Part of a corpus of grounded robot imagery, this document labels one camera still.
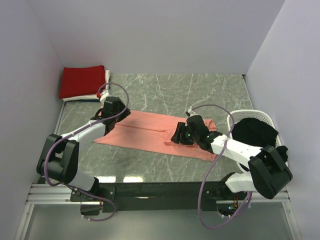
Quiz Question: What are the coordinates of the black t-shirt in basket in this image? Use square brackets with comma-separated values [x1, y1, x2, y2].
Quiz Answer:
[231, 117, 288, 163]

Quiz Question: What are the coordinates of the folded blue t-shirt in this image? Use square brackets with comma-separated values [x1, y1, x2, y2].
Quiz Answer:
[79, 99, 99, 103]

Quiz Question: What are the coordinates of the black base beam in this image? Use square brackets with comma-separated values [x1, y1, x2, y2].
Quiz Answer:
[69, 181, 250, 216]

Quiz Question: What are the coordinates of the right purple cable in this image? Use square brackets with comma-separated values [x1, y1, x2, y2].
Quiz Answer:
[197, 104, 253, 230]

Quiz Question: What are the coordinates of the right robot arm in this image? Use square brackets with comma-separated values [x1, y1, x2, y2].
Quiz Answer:
[170, 114, 293, 200]

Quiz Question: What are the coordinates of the aluminium frame rail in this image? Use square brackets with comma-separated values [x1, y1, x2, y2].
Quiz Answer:
[13, 183, 73, 240]

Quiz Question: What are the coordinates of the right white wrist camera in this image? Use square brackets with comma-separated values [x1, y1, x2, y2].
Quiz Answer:
[185, 108, 197, 118]

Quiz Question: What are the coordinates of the purple cable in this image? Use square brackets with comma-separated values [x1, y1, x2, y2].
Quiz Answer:
[43, 82, 130, 223]
[197, 104, 253, 230]

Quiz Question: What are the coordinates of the white plastic laundry basket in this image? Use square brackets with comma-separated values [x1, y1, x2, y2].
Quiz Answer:
[226, 109, 290, 173]

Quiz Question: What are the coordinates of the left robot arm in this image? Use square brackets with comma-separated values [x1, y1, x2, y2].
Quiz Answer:
[36, 96, 131, 201]

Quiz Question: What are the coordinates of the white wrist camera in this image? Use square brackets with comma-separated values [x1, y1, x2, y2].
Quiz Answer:
[96, 90, 109, 105]
[185, 108, 197, 118]

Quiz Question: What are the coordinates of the folded red t-shirt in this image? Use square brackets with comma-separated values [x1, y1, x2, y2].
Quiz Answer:
[59, 65, 106, 99]

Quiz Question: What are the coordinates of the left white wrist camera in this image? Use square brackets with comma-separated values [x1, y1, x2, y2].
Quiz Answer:
[96, 90, 109, 105]

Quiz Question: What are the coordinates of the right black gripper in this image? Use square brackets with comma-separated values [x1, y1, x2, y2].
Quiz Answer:
[170, 122, 199, 146]

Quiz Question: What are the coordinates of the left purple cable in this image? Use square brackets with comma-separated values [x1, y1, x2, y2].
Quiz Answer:
[43, 82, 130, 223]

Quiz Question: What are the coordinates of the pink t-shirt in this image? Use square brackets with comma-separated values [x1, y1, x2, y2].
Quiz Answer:
[94, 110, 216, 161]

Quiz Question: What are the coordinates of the folded white t-shirt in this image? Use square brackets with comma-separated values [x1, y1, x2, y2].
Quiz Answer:
[62, 70, 111, 102]

